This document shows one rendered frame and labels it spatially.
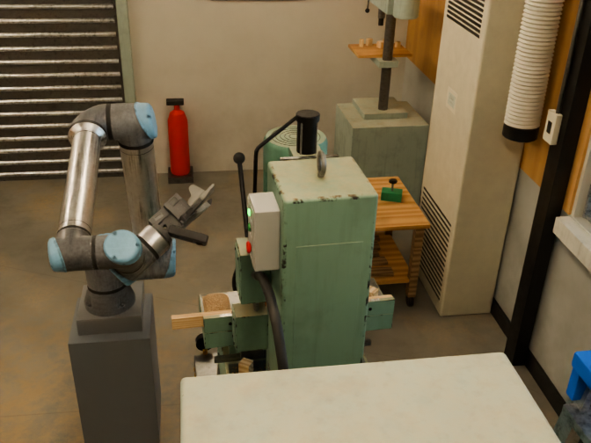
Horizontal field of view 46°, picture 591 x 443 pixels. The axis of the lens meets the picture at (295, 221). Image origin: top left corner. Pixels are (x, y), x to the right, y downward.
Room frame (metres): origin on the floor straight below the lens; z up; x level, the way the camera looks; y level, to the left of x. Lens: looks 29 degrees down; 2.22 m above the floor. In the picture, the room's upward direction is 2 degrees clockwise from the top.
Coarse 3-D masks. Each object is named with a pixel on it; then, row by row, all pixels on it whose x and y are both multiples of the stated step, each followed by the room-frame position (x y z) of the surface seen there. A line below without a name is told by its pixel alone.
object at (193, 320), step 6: (204, 312) 1.71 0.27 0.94; (210, 312) 1.71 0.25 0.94; (174, 318) 1.68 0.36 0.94; (180, 318) 1.68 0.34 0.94; (186, 318) 1.68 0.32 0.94; (192, 318) 1.69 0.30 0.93; (198, 318) 1.69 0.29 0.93; (174, 324) 1.68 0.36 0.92; (180, 324) 1.68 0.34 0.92; (186, 324) 1.68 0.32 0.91; (192, 324) 1.69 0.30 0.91; (198, 324) 1.69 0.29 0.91
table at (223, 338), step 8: (200, 296) 1.85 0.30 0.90; (232, 296) 1.86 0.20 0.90; (200, 304) 1.81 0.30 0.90; (200, 312) 1.83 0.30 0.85; (368, 320) 1.77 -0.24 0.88; (376, 320) 1.78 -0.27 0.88; (384, 320) 1.78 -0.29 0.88; (368, 328) 1.77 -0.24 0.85; (376, 328) 1.78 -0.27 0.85; (384, 328) 1.79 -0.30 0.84; (208, 336) 1.66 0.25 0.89; (216, 336) 1.67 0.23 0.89; (224, 336) 1.67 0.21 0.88; (208, 344) 1.66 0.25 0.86; (216, 344) 1.67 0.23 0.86; (224, 344) 1.67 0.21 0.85; (232, 344) 1.68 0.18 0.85
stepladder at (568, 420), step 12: (576, 360) 1.29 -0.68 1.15; (588, 360) 1.28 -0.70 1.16; (576, 372) 1.31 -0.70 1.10; (588, 372) 1.24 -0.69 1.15; (576, 384) 1.30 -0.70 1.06; (588, 384) 1.23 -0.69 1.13; (576, 396) 1.30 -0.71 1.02; (588, 396) 1.29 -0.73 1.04; (564, 408) 1.30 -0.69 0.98; (576, 408) 1.30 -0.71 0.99; (588, 408) 1.29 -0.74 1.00; (564, 420) 1.32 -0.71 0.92; (576, 420) 1.25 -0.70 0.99; (588, 420) 1.25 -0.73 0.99; (564, 432) 1.30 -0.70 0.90; (576, 432) 1.24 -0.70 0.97; (588, 432) 1.21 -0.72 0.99
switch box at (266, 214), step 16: (256, 192) 1.47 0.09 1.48; (272, 192) 1.47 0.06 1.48; (256, 208) 1.38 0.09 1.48; (272, 208) 1.39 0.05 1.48; (256, 224) 1.37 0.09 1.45; (272, 224) 1.37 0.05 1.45; (256, 240) 1.37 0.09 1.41; (272, 240) 1.37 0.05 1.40; (256, 256) 1.37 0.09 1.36; (272, 256) 1.38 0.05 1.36
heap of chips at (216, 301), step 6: (210, 294) 1.83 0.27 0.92; (216, 294) 1.83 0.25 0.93; (222, 294) 1.83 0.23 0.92; (204, 300) 1.82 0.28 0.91; (210, 300) 1.80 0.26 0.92; (216, 300) 1.80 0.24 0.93; (222, 300) 1.80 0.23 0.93; (228, 300) 1.82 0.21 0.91; (204, 306) 1.79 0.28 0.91; (210, 306) 1.77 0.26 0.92; (216, 306) 1.77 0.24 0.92; (222, 306) 1.77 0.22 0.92; (228, 306) 1.78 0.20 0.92
